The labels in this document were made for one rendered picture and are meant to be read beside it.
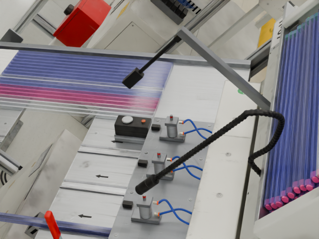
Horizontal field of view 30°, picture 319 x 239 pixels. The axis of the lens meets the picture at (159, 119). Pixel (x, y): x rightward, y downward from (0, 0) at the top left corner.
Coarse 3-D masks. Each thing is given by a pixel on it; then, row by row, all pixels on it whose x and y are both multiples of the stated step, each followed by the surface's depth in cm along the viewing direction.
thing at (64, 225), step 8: (0, 216) 113; (8, 216) 113; (16, 216) 113; (24, 216) 113; (24, 224) 113; (32, 224) 112; (40, 224) 112; (64, 224) 111; (72, 224) 111; (80, 224) 111; (80, 232) 110; (88, 232) 110; (96, 232) 109; (104, 232) 109
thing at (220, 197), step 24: (240, 96) 127; (216, 120) 121; (216, 144) 116; (240, 144) 115; (216, 168) 110; (240, 168) 110; (216, 192) 106; (240, 192) 105; (192, 216) 101; (216, 216) 101; (240, 216) 105
